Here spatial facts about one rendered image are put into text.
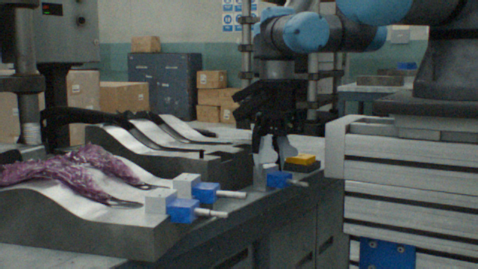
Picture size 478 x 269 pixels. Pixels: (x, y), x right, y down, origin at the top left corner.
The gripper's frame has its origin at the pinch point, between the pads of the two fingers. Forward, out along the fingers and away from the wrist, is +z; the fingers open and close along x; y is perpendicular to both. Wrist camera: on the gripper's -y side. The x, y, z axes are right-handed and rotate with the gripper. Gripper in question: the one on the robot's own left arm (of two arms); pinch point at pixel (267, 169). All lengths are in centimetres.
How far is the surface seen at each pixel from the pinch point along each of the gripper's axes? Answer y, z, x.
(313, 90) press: -198, 11, 345
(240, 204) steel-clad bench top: 2.9, 4.6, -13.2
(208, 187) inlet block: 6.0, -2.3, -26.2
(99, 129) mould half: -34.7, -8.0, -20.4
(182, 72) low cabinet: -522, 3, 473
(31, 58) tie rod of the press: -78, -24, -13
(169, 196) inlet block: 7.7, -3.2, -36.8
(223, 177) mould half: -3.4, 0.3, -11.4
